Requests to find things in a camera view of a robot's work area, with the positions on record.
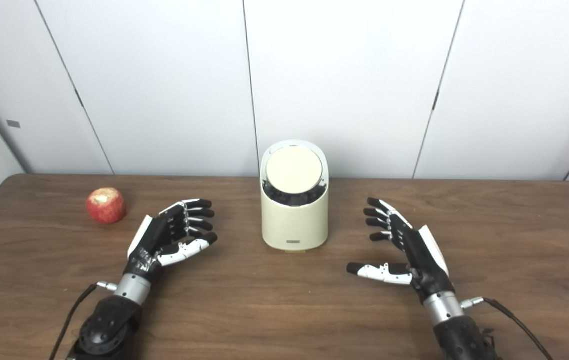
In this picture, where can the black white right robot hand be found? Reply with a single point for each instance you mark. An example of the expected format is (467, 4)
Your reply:
(422, 255)

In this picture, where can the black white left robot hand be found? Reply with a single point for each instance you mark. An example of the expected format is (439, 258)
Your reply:
(157, 239)

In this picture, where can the red apple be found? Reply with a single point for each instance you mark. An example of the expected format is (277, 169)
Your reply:
(106, 206)

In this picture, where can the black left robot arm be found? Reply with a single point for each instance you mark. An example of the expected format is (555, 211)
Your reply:
(107, 325)

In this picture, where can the cream-colored bin body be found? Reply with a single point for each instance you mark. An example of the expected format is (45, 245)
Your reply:
(294, 222)

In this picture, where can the round cream bin lid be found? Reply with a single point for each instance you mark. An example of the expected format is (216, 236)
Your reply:
(294, 167)

